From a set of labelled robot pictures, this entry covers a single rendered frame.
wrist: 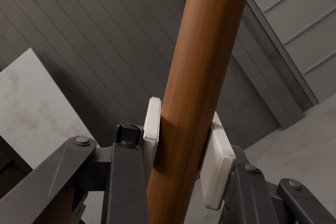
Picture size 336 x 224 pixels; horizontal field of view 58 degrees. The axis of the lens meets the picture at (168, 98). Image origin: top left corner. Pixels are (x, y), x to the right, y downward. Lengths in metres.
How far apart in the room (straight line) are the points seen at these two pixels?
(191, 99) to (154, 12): 3.54
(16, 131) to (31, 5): 1.50
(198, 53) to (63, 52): 3.81
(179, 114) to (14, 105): 3.91
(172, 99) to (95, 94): 3.79
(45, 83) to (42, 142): 0.71
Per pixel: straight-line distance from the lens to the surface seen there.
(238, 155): 0.17
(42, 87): 3.83
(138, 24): 3.71
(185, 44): 0.16
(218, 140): 0.16
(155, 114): 0.17
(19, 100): 4.01
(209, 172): 0.16
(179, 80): 0.16
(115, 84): 3.86
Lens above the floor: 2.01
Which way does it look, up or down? 13 degrees down
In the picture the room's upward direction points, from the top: 38 degrees counter-clockwise
